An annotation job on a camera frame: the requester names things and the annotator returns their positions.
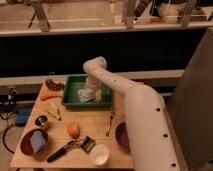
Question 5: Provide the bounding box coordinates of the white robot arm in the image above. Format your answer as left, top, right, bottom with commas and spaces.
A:
83, 57, 181, 171

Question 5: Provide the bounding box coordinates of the purple bowl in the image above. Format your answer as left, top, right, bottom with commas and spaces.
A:
115, 122, 130, 151

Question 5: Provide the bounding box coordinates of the orange fruit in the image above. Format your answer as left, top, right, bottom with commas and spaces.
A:
67, 123, 80, 139

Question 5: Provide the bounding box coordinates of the white cup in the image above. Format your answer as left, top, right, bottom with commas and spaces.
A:
89, 144, 110, 166

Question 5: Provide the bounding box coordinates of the blue box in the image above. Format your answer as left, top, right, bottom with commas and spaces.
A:
15, 108, 32, 127

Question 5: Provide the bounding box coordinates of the orange carrot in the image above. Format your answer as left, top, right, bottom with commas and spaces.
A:
40, 94, 62, 101

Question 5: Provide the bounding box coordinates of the black cable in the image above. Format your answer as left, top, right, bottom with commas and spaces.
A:
1, 114, 18, 155

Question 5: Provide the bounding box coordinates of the small black tin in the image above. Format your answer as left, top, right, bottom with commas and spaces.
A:
35, 115, 48, 129

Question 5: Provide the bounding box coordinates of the bunch of dark grapes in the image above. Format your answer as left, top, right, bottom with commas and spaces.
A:
45, 79, 65, 91

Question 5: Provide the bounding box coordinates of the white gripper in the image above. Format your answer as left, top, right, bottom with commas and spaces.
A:
85, 76, 102, 101

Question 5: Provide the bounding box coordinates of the brown bowl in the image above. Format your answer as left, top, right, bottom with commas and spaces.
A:
20, 128, 49, 156

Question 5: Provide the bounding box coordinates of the grey towel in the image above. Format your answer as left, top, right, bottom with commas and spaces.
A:
77, 88, 95, 103

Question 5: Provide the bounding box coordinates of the black handled peeler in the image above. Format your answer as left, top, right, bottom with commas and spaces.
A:
47, 136, 96, 163

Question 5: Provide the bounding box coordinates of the metal fork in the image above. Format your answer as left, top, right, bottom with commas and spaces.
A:
106, 111, 115, 137

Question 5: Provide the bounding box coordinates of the green plastic tray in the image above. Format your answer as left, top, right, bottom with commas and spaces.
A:
61, 74, 113, 109

